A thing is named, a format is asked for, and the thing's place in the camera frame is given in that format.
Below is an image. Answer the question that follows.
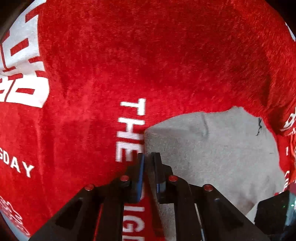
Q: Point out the grey knit garment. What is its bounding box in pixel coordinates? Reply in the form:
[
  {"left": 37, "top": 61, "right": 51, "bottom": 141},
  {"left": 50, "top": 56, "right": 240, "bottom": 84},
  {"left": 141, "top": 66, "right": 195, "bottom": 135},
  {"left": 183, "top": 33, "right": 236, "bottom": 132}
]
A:
[{"left": 143, "top": 106, "right": 286, "bottom": 241}]

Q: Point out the red blanket with white print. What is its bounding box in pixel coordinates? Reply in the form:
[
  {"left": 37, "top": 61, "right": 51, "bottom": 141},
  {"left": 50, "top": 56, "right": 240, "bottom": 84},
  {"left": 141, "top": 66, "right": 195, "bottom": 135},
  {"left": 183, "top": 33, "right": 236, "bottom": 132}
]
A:
[{"left": 1, "top": 1, "right": 295, "bottom": 240}]

